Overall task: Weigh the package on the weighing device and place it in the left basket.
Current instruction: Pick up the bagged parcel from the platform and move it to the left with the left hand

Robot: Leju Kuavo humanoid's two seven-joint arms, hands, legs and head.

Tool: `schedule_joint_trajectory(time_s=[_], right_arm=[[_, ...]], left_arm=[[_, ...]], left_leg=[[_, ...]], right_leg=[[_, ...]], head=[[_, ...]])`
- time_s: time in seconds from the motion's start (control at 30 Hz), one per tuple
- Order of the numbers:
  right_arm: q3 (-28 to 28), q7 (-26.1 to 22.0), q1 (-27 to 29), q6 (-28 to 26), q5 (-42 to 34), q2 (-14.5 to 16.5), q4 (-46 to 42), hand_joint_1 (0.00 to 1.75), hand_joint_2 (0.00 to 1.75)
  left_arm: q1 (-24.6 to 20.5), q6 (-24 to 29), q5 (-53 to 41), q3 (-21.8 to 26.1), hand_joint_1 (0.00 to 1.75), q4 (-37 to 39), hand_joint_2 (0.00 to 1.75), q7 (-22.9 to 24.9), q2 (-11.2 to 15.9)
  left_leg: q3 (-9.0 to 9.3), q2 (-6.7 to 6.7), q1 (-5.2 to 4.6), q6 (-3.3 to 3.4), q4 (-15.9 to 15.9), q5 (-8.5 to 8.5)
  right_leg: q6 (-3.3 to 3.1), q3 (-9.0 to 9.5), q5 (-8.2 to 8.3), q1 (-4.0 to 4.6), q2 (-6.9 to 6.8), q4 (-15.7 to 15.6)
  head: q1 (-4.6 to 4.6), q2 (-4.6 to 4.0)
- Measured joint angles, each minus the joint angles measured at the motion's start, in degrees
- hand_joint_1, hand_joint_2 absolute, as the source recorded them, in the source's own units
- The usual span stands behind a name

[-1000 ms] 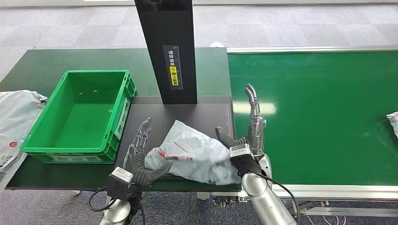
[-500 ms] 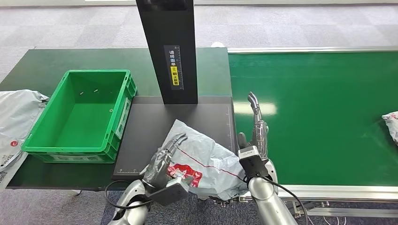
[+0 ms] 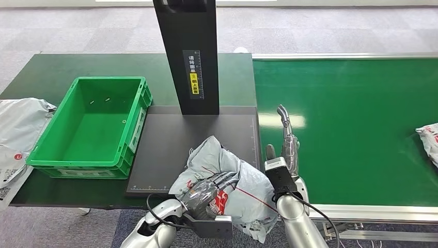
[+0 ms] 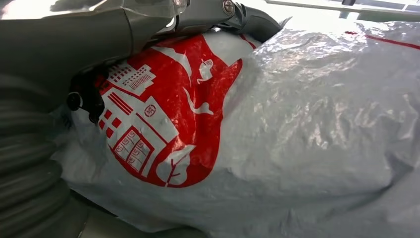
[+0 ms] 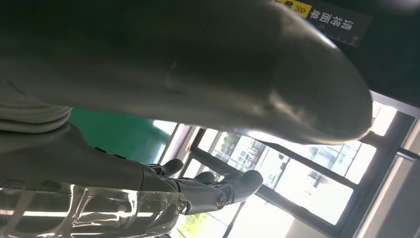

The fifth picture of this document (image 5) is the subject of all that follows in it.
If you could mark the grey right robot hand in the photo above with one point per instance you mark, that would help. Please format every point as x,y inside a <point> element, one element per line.
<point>183,65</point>

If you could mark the green conveyor belt aluminium frame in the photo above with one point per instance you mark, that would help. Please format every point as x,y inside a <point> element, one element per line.
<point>118,134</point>

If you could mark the window with dark frame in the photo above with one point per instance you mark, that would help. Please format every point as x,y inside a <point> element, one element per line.
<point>315,184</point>

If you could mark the black weighing device with post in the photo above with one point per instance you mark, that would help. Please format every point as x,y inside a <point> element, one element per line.
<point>390,49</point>

